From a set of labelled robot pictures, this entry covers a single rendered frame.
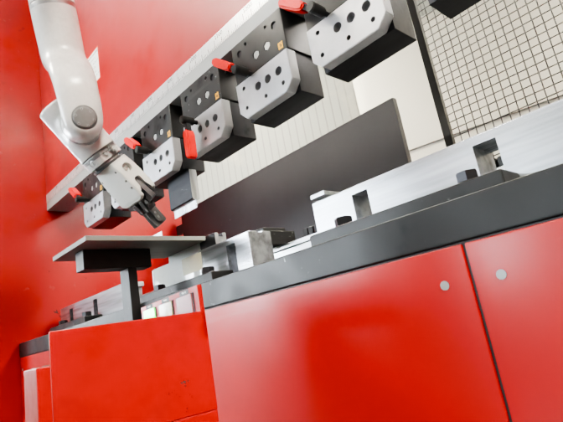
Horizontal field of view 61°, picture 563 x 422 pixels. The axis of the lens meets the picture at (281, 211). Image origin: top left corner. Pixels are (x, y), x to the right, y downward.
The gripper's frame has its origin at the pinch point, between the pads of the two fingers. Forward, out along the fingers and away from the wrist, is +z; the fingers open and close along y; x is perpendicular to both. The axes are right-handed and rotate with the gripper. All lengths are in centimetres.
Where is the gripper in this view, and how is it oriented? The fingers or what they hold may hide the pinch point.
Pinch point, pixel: (155, 217)
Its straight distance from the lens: 111.1
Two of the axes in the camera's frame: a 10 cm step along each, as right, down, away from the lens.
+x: -4.5, 5.8, -6.8
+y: -6.7, 2.9, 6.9
